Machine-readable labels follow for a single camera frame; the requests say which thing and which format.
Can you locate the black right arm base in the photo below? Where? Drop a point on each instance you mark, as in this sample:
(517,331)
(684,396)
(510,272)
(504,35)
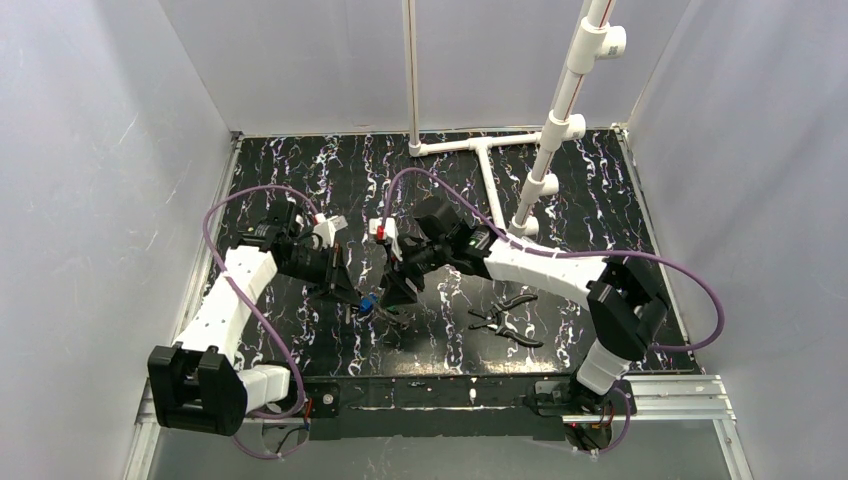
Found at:
(606,417)

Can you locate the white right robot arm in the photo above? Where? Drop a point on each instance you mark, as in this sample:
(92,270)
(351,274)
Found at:
(626,302)

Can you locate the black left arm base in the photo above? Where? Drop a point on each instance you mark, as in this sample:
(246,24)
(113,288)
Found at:
(311,404)

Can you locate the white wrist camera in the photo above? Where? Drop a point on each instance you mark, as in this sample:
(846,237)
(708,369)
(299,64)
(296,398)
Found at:
(326,228)
(384,232)

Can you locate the aluminium front rail frame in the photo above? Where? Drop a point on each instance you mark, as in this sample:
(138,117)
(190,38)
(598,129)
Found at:
(456,427)

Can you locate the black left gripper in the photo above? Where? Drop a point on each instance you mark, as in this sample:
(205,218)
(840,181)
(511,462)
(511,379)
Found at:
(337,275)

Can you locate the blue key tag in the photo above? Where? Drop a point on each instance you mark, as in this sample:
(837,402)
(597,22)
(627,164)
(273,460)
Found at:
(366,305)

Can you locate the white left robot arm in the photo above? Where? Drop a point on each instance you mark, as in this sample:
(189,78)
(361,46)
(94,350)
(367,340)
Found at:
(194,383)

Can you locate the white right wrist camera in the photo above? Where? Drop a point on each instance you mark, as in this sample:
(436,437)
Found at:
(384,232)

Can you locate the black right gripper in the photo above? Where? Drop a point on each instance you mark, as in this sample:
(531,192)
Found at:
(405,275)

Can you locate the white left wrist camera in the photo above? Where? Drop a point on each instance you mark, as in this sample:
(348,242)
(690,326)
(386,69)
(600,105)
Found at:
(326,228)

